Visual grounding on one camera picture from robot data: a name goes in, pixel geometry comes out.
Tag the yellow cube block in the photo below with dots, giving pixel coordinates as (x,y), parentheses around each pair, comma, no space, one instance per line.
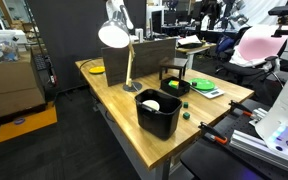
(174,84)

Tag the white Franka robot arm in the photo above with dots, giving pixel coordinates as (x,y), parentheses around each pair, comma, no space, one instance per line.
(287,110)

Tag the black drawer tray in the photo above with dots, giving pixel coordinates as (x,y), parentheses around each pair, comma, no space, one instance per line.
(175,92)

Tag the small green cube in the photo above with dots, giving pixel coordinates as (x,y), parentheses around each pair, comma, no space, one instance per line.
(185,104)
(186,115)

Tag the white disc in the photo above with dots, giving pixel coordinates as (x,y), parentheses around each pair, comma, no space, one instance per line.
(151,104)

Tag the dark wood board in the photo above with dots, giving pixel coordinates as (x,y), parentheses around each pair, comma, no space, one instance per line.
(150,56)

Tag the black trash bin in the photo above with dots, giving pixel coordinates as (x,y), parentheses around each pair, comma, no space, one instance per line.
(159,125)

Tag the small dark wooden stool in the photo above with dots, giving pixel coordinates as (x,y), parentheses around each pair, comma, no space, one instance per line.
(174,62)

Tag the yellow disc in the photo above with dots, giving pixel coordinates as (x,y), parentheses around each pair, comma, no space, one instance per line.
(97,70)

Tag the green plastic plate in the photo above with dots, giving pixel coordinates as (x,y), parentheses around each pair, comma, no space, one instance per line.
(204,84)

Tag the white wooden desk lamp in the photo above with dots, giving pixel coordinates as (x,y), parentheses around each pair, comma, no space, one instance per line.
(114,33)

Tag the white paper stack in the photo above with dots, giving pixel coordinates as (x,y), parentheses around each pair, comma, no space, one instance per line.
(189,40)

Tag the white kitchen scale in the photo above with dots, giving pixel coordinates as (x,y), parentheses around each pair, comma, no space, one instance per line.
(213,93)

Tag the black computer monitor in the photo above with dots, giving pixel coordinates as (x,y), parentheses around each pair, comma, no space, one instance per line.
(156,21)

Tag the black partition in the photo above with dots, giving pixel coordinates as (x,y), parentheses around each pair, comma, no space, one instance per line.
(70,40)

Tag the blue backpack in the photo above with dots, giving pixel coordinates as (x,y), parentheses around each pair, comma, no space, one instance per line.
(224,44)

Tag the black perforated mounting table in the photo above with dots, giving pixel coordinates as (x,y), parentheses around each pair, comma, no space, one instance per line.
(210,160)

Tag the black office chair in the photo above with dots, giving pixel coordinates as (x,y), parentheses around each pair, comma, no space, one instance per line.
(240,68)

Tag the black keyboard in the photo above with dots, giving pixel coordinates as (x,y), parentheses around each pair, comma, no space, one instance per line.
(40,62)

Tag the orange floor mat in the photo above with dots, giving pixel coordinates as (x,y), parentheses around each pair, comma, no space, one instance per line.
(34,124)

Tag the pink cloth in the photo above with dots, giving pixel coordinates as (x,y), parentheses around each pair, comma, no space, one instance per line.
(257,45)

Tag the purple disc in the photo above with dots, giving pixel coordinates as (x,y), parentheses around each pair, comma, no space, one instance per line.
(19,120)

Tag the brown cardboard box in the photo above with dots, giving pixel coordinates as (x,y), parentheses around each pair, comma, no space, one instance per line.
(10,75)
(14,105)

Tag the clear plastic storage bin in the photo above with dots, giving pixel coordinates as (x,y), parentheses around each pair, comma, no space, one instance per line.
(0,50)

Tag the short aluminium rail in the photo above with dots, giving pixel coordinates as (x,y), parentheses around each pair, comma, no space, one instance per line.
(259,115)

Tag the long aluminium rail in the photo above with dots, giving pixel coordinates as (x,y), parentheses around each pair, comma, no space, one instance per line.
(250,141)

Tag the black camera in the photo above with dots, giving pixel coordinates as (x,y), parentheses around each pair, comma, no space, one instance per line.
(283,10)

